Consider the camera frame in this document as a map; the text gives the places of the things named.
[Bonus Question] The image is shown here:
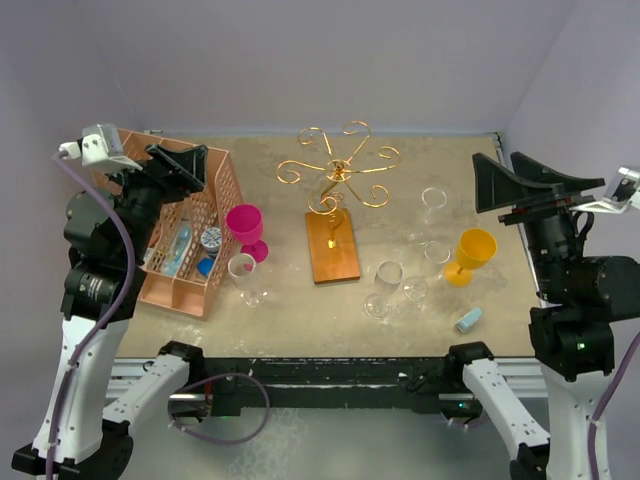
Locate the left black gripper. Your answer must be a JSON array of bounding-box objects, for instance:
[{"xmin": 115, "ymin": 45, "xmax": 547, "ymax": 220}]
[{"xmin": 107, "ymin": 142, "xmax": 206, "ymax": 260}]

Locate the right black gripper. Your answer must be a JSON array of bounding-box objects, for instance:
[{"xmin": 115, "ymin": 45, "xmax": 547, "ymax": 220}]
[{"xmin": 471, "ymin": 148, "xmax": 601, "ymax": 296}]

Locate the yellow plastic wine glass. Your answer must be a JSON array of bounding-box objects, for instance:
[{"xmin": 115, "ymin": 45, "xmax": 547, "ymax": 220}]
[{"xmin": 443, "ymin": 228, "xmax": 497, "ymax": 287}]

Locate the clear wine glass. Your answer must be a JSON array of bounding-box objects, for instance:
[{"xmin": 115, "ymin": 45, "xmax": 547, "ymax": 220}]
[
  {"xmin": 407, "ymin": 187, "xmax": 448, "ymax": 242},
  {"xmin": 424, "ymin": 240, "xmax": 451, "ymax": 278}
]

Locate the small clear glass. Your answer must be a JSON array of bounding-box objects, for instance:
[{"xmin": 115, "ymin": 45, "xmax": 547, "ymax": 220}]
[{"xmin": 403, "ymin": 276, "xmax": 429, "ymax": 303}]

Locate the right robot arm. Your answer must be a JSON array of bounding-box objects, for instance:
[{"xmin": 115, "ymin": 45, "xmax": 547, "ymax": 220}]
[{"xmin": 444, "ymin": 152, "xmax": 639, "ymax": 479}]

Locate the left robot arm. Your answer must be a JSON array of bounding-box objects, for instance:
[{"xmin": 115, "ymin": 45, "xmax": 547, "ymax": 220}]
[{"xmin": 11, "ymin": 144, "xmax": 208, "ymax": 479}]

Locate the pink plastic wine glass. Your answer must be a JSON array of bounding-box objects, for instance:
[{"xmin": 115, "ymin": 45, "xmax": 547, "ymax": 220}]
[{"xmin": 226, "ymin": 204, "xmax": 269, "ymax": 263}]

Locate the orange plastic file organizer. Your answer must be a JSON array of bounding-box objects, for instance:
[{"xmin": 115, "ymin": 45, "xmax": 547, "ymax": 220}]
[{"xmin": 138, "ymin": 147, "xmax": 243, "ymax": 317}]

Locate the round white blue tin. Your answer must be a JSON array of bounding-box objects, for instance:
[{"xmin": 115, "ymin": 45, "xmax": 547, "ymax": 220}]
[{"xmin": 200, "ymin": 226, "xmax": 223, "ymax": 254}]

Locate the blue toothbrush package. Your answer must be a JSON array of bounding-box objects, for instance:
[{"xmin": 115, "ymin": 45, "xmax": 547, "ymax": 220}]
[{"xmin": 161, "ymin": 226, "xmax": 191, "ymax": 276}]

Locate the blue cap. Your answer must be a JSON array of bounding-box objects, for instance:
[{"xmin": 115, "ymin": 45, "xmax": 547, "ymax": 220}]
[{"xmin": 197, "ymin": 257, "xmax": 215, "ymax": 278}]

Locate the clear glass left front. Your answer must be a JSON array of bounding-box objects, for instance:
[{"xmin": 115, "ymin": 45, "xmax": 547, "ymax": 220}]
[{"xmin": 227, "ymin": 253, "xmax": 268, "ymax": 309}]

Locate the light blue small box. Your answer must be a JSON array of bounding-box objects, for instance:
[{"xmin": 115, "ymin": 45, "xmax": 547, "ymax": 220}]
[{"xmin": 455, "ymin": 308, "xmax": 483, "ymax": 333}]

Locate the clear champagne flute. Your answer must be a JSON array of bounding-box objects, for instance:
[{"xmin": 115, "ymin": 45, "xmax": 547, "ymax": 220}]
[{"xmin": 363, "ymin": 261, "xmax": 404, "ymax": 320}]

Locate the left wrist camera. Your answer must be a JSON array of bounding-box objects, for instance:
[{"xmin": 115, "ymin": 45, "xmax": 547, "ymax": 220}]
[{"xmin": 58, "ymin": 124, "xmax": 143, "ymax": 174}]

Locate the gold wire wine glass rack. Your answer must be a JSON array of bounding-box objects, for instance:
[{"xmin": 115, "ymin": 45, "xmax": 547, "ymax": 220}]
[{"xmin": 276, "ymin": 120, "xmax": 401, "ymax": 285}]

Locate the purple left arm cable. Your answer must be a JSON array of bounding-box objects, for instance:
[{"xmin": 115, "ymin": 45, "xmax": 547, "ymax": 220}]
[{"xmin": 44, "ymin": 149, "xmax": 137, "ymax": 480}]

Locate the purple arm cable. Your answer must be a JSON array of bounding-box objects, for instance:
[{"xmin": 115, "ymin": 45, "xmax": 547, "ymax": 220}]
[
  {"xmin": 587, "ymin": 329, "xmax": 640, "ymax": 480},
  {"xmin": 44, "ymin": 149, "xmax": 137, "ymax": 480}
]

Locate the purple cable loop under table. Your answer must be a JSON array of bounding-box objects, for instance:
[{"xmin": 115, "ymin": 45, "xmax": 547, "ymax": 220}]
[{"xmin": 167, "ymin": 373, "xmax": 271, "ymax": 445}]

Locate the black table front rail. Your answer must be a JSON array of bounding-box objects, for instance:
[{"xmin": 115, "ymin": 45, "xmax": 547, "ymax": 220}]
[{"xmin": 170, "ymin": 356, "xmax": 475, "ymax": 416}]

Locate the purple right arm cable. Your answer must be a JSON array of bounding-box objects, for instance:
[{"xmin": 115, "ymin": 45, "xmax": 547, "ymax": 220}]
[{"xmin": 587, "ymin": 329, "xmax": 640, "ymax": 480}]

